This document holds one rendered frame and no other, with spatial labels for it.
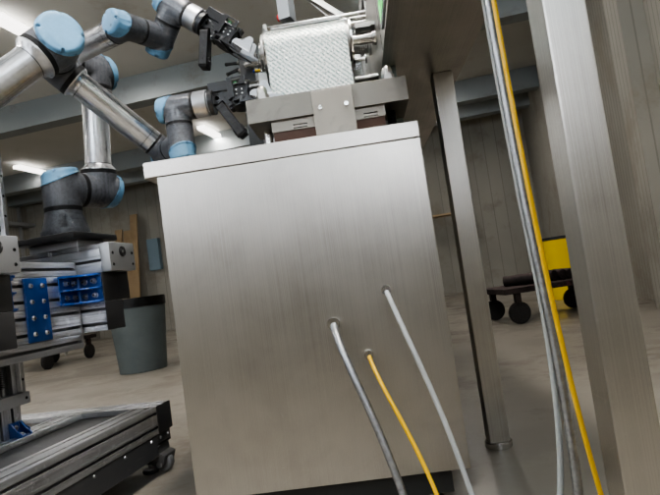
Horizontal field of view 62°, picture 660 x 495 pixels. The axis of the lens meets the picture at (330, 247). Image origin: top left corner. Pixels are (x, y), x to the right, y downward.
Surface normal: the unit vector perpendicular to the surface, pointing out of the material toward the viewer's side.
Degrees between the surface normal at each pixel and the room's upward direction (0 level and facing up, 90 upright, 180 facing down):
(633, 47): 90
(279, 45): 90
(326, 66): 90
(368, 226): 90
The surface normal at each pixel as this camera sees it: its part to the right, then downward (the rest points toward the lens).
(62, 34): 0.63, -0.22
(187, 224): -0.06, -0.05
